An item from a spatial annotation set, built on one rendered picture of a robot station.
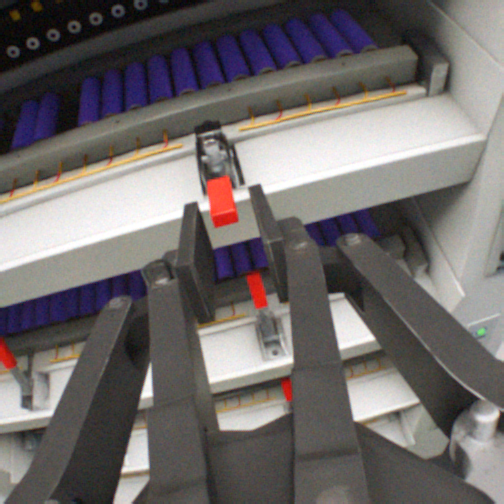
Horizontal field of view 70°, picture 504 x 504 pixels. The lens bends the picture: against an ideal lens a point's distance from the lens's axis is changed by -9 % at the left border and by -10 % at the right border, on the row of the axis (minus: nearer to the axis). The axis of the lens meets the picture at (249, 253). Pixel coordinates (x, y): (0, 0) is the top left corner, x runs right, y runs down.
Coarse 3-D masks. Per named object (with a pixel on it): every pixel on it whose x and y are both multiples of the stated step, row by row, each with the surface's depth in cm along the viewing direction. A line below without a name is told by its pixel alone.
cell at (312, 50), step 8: (288, 24) 31; (296, 24) 30; (304, 24) 31; (288, 32) 31; (296, 32) 30; (304, 32) 30; (296, 40) 30; (304, 40) 29; (312, 40) 29; (296, 48) 30; (304, 48) 29; (312, 48) 28; (320, 48) 28; (304, 56) 29; (312, 56) 28; (320, 56) 28; (328, 56) 28
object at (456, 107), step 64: (256, 0) 32; (384, 0) 31; (64, 64) 32; (448, 64) 24; (320, 128) 26; (384, 128) 26; (448, 128) 25; (128, 192) 26; (192, 192) 25; (320, 192) 25; (384, 192) 27; (0, 256) 25; (64, 256) 25; (128, 256) 27
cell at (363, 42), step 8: (336, 16) 31; (344, 16) 30; (336, 24) 31; (344, 24) 30; (352, 24) 29; (344, 32) 30; (352, 32) 29; (360, 32) 29; (352, 40) 29; (360, 40) 28; (368, 40) 28; (352, 48) 29; (360, 48) 28; (368, 48) 28
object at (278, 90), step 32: (320, 64) 26; (352, 64) 26; (384, 64) 26; (416, 64) 26; (192, 96) 27; (224, 96) 26; (256, 96) 26; (288, 96) 27; (320, 96) 27; (384, 96) 26; (96, 128) 27; (128, 128) 26; (160, 128) 27; (192, 128) 28; (0, 160) 27; (32, 160) 27; (64, 160) 27; (96, 160) 28; (128, 160) 27; (0, 192) 28; (32, 192) 27
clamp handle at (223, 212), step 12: (204, 144) 23; (216, 144) 23; (216, 156) 24; (216, 168) 22; (216, 180) 21; (228, 180) 20; (216, 192) 20; (228, 192) 19; (216, 204) 19; (228, 204) 19; (216, 216) 18; (228, 216) 18
